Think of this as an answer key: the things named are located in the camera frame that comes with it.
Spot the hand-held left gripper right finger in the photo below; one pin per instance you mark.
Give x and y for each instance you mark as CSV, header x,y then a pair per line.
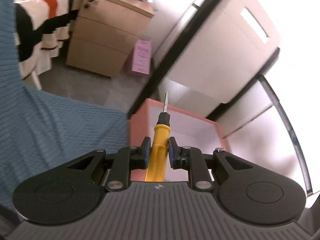
x,y
172,152

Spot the blue knitted blanket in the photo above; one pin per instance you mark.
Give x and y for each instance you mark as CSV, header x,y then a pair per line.
x,y
50,127

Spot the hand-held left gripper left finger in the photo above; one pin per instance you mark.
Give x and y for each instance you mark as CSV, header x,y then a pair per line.
x,y
147,152

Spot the small pink carton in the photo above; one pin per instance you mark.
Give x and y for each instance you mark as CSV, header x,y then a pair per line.
x,y
142,55

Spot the yellow black screwdriver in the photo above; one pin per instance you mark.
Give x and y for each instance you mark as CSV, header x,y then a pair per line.
x,y
158,152

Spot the pink storage box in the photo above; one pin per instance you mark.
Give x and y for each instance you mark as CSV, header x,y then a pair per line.
x,y
197,135

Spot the striped bed blanket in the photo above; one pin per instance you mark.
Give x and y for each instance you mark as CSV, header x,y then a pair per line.
x,y
42,17

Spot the dark metal rail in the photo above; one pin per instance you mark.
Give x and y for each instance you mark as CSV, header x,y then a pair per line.
x,y
300,140

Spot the wooden nightstand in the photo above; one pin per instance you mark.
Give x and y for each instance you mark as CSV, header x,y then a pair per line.
x,y
105,35

